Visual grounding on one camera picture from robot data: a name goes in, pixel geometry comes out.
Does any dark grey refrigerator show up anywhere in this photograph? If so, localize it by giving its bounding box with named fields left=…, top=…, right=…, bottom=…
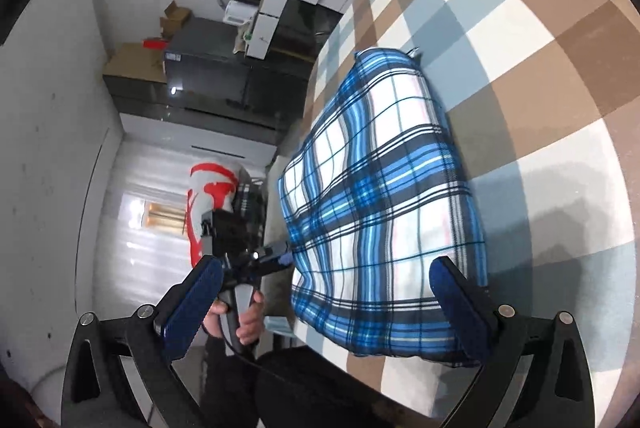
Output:
left=163, top=18, right=322, bottom=109

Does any blue white plaid shirt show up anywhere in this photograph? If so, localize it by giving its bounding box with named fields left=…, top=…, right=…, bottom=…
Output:
left=277, top=47, right=489, bottom=362

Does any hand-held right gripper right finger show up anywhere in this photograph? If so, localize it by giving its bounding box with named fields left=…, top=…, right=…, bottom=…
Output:
left=429, top=256, right=596, bottom=428

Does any person's left hand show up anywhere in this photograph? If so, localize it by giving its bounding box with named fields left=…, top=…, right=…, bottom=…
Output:
left=202, top=290, right=265, bottom=345

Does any person's black clothing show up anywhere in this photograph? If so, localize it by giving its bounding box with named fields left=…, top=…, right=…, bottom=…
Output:
left=252, top=347, right=437, bottom=428

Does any open cardboard box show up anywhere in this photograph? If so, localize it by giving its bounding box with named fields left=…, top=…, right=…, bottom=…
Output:
left=159, top=0, right=192, bottom=39

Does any person's left forearm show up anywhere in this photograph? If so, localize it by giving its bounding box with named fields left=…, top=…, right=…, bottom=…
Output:
left=199, top=333, right=262, bottom=428

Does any dark plaid cloth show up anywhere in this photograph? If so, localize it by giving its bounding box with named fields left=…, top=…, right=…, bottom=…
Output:
left=232, top=167, right=266, bottom=229

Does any grey garment with red print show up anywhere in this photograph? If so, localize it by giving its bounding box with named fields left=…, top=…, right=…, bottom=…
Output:
left=185, top=162, right=240, bottom=267

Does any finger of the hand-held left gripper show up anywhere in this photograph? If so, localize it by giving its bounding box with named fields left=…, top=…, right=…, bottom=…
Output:
left=256, top=241, right=295, bottom=277

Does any white curtain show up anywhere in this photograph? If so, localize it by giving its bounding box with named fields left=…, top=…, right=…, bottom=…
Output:
left=94, top=142, right=272, bottom=361

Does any large flat cardboard box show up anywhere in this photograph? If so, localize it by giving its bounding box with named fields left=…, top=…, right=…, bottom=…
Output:
left=102, top=42, right=169, bottom=84

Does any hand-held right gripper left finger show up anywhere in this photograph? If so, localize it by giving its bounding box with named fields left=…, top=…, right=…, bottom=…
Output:
left=60, top=255, right=226, bottom=428

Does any dark glossy wardrobe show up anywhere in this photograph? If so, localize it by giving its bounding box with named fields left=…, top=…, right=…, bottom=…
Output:
left=102, top=75, right=307, bottom=149

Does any white electric kettle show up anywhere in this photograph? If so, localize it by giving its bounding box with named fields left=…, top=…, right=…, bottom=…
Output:
left=224, top=0, right=259, bottom=26

